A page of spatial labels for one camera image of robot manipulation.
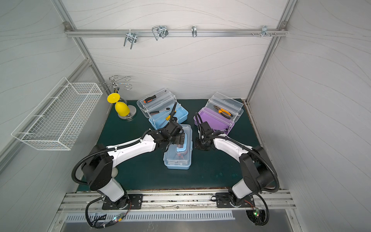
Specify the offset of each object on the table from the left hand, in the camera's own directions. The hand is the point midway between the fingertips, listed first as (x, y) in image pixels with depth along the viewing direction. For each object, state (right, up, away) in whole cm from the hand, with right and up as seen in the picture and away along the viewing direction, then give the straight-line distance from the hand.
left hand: (176, 137), depth 86 cm
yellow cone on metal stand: (-36, +16, +12) cm, 41 cm away
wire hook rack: (-40, +33, +4) cm, 52 cm away
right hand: (+12, -6, +3) cm, 14 cm away
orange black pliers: (+32, +16, +18) cm, 40 cm away
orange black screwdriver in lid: (-21, +25, +16) cm, 36 cm away
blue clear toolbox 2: (-15, +19, +14) cm, 28 cm away
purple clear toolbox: (+23, +14, +15) cm, 31 cm away
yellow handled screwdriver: (-8, +11, +22) cm, 26 cm away
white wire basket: (-56, +11, -17) cm, 59 cm away
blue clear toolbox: (+2, -10, -5) cm, 12 cm away
